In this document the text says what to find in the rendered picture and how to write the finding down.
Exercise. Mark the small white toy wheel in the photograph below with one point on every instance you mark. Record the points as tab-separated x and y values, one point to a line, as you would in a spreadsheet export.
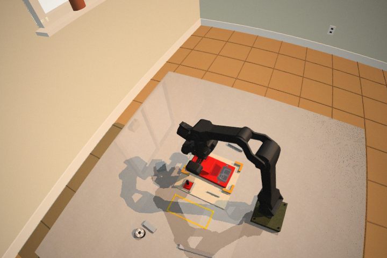
137	233

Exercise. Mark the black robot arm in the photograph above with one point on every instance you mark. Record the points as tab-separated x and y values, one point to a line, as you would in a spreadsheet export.
203	134

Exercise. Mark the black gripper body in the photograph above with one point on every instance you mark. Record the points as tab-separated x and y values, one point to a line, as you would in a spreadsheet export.
196	167

